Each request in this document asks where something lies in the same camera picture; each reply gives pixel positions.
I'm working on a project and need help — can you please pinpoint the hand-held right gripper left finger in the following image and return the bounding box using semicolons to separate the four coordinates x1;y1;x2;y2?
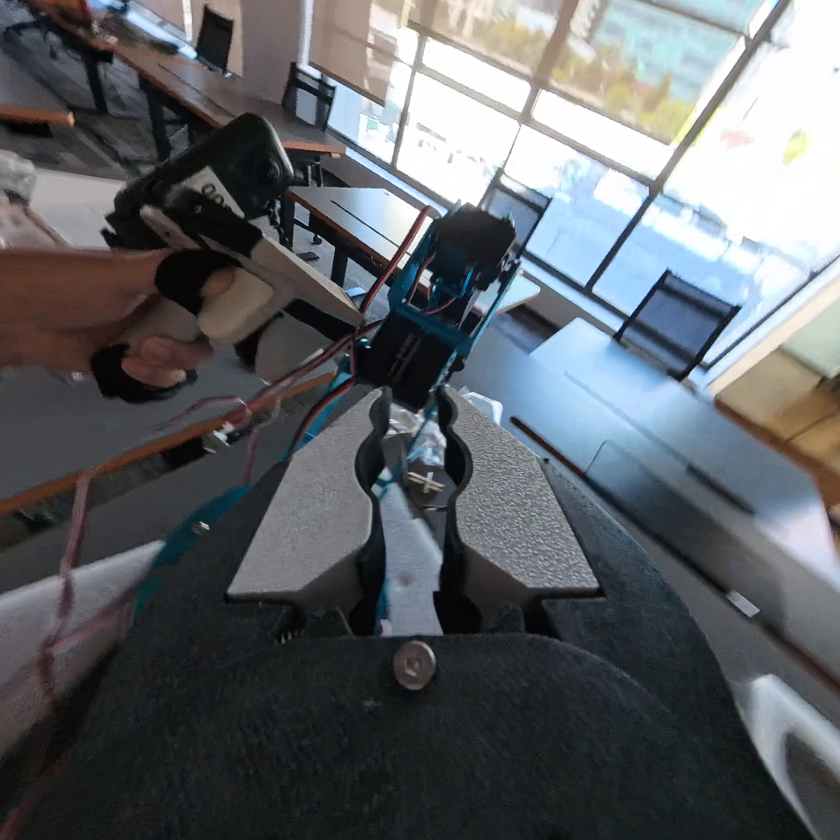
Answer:
226;387;393;616

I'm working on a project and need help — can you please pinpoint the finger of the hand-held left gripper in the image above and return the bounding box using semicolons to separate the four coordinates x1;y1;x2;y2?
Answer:
252;236;365;328
238;314;342;385

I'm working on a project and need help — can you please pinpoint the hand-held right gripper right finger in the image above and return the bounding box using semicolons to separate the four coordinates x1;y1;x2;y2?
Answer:
436;386;601;613

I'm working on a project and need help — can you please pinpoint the blue toy robot arm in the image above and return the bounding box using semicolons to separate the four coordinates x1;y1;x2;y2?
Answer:
131;203;526;637

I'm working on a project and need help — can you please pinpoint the wood top desk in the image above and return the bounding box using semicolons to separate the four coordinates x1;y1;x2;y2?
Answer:
0;66;74;129
289;187;542;316
115;46;347;158

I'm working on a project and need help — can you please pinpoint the black desk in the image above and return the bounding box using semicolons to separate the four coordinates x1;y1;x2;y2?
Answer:
0;318;840;840

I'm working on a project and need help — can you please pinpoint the grey desk with wooden edge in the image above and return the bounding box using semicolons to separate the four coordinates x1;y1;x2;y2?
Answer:
0;167;342;519

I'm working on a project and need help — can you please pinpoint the person's left hand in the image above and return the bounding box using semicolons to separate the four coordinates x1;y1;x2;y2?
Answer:
0;246;238;389

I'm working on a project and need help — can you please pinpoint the black mesh chair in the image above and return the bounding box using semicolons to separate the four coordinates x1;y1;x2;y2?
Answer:
613;269;742;382
282;62;337;132
195;3;235;72
479;171;553;263

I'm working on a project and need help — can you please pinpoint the metal cross wrench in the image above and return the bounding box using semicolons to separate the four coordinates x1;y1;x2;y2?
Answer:
402;467;446;508

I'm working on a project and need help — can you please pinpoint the grey foam mat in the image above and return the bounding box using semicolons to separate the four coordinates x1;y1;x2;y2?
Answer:
0;486;446;749

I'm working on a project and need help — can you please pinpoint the group of clear plastic bags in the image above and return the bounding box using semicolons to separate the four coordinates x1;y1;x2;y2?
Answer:
384;387;506;487

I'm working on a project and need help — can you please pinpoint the beige roller blind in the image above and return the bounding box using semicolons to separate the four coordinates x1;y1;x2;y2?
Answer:
308;0;427;106

